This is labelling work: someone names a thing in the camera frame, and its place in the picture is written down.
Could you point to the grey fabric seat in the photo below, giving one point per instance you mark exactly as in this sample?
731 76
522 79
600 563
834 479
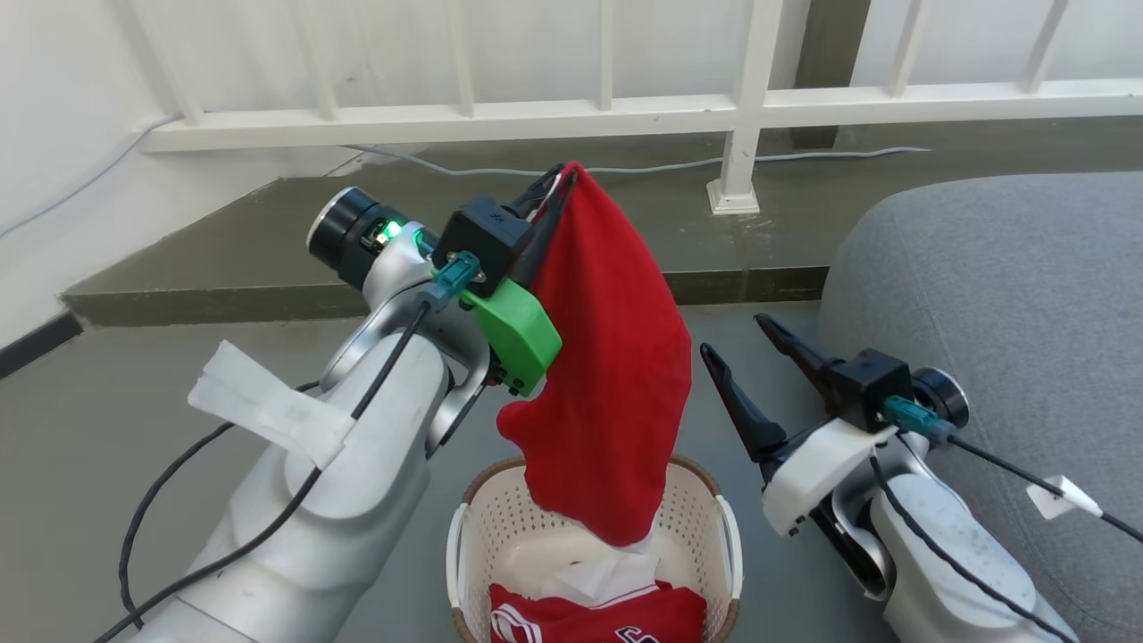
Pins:
1018 286

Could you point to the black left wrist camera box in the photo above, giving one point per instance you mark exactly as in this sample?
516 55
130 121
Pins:
482 237

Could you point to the cream perforated laundry basket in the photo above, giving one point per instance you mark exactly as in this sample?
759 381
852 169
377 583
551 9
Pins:
696 518

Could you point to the white railing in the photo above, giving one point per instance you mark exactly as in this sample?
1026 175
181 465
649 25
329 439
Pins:
741 107

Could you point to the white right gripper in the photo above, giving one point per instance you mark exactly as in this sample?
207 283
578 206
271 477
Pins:
817 469

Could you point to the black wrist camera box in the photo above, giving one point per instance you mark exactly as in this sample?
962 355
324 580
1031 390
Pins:
866 388
482 237

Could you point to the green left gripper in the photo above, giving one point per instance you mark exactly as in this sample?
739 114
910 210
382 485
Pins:
518 335

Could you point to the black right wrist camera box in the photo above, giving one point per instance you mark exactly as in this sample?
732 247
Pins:
866 388

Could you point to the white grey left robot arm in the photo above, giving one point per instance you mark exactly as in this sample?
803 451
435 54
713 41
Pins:
357 482

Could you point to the white tape on left arm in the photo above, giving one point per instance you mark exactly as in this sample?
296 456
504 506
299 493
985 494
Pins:
268 406

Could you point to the dark grey pillar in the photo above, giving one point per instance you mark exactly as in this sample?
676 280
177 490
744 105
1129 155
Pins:
830 54

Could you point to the red white jersey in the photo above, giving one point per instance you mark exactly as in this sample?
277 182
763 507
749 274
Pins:
607 612

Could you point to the red shorts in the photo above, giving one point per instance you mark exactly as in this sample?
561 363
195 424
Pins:
616 357

